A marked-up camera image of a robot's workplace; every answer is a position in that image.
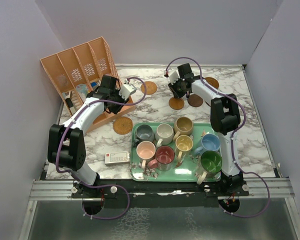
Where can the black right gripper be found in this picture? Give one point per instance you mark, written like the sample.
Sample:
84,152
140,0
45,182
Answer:
172,87

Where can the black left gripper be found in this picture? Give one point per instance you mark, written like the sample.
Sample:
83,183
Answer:
122,100

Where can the dark wooden coaster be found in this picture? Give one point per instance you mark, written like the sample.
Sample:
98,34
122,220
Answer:
195,100

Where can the brown ringed wooden coaster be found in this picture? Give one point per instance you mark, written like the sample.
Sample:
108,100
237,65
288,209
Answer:
212,81

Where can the green floral tray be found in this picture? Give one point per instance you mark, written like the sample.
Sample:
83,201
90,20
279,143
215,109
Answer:
185,172

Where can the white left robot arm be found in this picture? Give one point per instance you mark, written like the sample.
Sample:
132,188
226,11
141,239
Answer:
66,141

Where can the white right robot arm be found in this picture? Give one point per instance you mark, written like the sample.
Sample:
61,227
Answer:
227,116

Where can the orange plastic file organizer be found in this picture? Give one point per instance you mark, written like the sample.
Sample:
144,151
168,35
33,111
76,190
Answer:
72,71

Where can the tan ceramic mug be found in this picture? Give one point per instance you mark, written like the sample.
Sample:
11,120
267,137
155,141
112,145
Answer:
183,126

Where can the cream ceramic mug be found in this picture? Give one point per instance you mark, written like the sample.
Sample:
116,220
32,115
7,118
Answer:
164,135

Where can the grey ceramic mug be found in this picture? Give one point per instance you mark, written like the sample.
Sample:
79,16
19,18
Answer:
143,133

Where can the yellow ceramic mug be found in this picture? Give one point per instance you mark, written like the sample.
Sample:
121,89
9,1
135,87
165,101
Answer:
183,146

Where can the blue ceramic mug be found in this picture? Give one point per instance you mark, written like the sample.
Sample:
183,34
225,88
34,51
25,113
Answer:
208,142

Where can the white small card box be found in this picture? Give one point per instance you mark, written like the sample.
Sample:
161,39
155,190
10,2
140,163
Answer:
116,158

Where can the red ceramic mug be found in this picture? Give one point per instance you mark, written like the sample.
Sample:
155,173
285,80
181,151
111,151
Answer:
163,159

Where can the pink ceramic mug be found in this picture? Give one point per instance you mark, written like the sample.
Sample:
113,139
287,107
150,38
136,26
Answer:
146,152

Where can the green floral mug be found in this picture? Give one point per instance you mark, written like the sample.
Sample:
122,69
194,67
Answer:
209,167

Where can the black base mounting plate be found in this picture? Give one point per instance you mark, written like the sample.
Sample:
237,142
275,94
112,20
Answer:
123,193

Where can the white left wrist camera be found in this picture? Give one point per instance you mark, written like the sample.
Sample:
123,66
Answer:
126,90

